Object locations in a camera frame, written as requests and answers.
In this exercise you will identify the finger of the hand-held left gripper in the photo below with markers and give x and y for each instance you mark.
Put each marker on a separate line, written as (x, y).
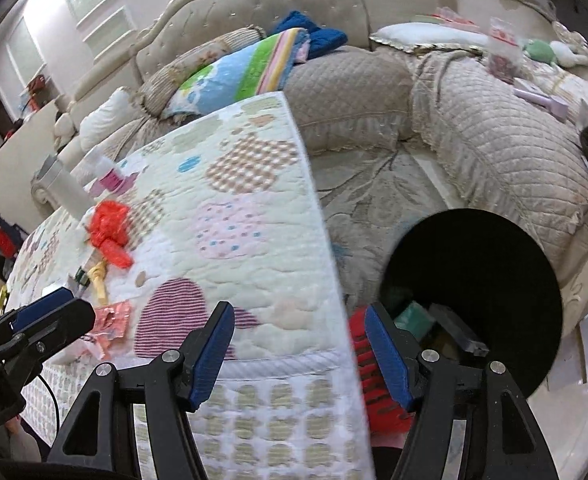
(44, 302)
(59, 325)

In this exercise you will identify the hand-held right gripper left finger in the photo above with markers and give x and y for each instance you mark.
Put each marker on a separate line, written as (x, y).
(209, 360)

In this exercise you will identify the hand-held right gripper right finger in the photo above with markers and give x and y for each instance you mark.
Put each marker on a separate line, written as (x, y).
(389, 360)

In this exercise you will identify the red striped packet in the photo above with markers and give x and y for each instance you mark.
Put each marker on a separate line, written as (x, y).
(374, 385)

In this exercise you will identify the red plastic bag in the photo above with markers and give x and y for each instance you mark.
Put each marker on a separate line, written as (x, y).
(109, 225)

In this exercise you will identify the black trash bin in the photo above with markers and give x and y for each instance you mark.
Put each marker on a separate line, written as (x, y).
(499, 270)

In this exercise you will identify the teal box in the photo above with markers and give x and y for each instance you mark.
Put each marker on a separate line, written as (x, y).
(414, 317)

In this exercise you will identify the pink foil wrapper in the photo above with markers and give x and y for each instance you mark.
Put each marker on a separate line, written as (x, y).
(110, 325)

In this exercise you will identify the yellow crumpled wrapper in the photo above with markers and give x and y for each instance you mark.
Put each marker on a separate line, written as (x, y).
(98, 280)

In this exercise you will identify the white thermos bottle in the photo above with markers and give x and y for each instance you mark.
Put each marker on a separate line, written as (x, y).
(66, 187)

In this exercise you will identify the patchwork quilt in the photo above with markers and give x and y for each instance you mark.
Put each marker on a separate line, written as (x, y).
(254, 240)

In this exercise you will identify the white pill bottle pink label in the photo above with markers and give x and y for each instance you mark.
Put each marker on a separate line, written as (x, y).
(106, 175)

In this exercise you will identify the white cabinet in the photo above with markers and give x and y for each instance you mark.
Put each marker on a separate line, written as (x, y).
(14, 160)

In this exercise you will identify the floral grey rug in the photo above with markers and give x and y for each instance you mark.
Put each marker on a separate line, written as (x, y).
(374, 200)

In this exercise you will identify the beige plush toy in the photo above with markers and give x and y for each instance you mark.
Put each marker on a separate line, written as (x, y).
(64, 125)

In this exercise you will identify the white pillow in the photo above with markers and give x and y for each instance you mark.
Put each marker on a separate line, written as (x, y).
(106, 112)

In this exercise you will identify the red brown ornament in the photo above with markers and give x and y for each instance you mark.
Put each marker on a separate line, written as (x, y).
(36, 90)

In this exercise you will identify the quilted beige sofa cover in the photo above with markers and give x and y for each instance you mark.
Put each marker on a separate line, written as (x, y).
(514, 160)
(344, 90)

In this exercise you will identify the striped bolster pillow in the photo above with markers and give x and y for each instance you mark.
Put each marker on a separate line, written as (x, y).
(174, 75)

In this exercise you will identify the colourful folded blanket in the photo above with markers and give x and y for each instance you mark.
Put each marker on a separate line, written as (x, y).
(234, 70)

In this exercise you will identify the lilac plastic item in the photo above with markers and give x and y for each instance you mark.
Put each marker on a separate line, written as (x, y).
(544, 100)

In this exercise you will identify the clear plastic bag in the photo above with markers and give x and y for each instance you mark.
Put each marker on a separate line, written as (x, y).
(504, 55)

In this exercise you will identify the blue knit cloth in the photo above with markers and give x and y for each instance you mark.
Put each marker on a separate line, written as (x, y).
(324, 40)

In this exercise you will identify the white frilled cushion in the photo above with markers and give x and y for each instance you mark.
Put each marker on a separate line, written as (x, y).
(424, 35)

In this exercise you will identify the green plush toy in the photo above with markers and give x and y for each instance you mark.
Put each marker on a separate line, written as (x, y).
(539, 50)

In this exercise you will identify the beige tufted sofa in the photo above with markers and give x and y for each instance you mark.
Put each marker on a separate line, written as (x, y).
(254, 15)

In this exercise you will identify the white plush toy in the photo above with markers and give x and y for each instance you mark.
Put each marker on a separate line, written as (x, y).
(571, 55)

